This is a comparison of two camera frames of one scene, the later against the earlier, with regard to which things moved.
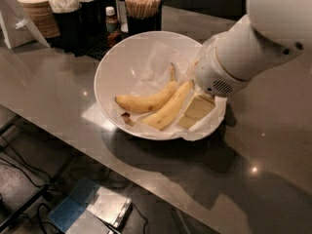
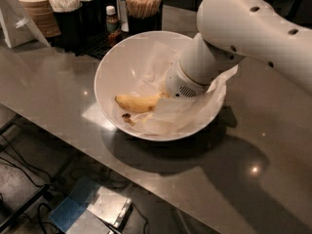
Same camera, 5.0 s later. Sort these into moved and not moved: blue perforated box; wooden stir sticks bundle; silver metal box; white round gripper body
Moved: white round gripper body
Not moved: blue perforated box; silver metal box; wooden stir sticks bundle
